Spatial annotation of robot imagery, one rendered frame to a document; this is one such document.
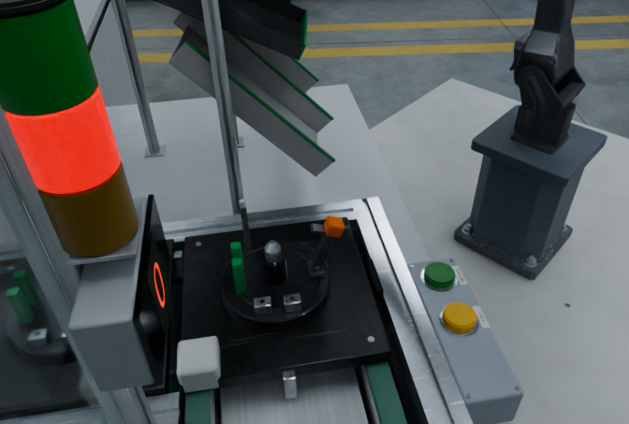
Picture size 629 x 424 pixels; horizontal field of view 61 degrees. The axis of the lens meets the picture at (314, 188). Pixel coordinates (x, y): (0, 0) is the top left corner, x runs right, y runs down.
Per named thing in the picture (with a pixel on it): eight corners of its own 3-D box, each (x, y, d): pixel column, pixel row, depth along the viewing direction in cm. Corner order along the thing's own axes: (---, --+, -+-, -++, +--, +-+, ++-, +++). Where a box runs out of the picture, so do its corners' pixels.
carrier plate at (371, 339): (346, 226, 81) (347, 214, 79) (390, 361, 62) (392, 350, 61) (186, 246, 78) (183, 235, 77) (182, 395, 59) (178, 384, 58)
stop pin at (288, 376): (296, 388, 62) (294, 369, 60) (297, 398, 61) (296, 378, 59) (284, 390, 62) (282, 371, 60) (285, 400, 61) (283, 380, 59)
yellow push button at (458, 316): (466, 309, 68) (469, 299, 66) (479, 335, 65) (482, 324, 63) (436, 314, 67) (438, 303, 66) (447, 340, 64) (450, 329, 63)
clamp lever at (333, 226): (321, 260, 69) (342, 216, 65) (324, 271, 67) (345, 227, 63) (295, 257, 68) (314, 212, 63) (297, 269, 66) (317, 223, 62)
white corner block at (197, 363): (222, 354, 63) (217, 333, 61) (223, 388, 60) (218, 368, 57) (182, 360, 63) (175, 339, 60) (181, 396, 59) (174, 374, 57)
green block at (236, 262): (245, 285, 67) (241, 256, 63) (246, 292, 66) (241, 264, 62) (236, 286, 66) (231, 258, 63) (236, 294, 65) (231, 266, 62)
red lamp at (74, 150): (124, 141, 34) (105, 70, 31) (115, 189, 30) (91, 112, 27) (43, 150, 33) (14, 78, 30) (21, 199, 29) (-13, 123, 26)
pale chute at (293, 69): (303, 94, 106) (319, 79, 104) (301, 128, 96) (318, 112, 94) (188, -5, 95) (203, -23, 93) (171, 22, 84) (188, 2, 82)
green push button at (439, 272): (446, 269, 73) (448, 258, 72) (458, 291, 70) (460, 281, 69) (418, 273, 73) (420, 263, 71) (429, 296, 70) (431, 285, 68)
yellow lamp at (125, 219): (142, 202, 37) (125, 142, 34) (135, 252, 33) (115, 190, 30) (67, 211, 36) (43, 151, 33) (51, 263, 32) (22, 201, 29)
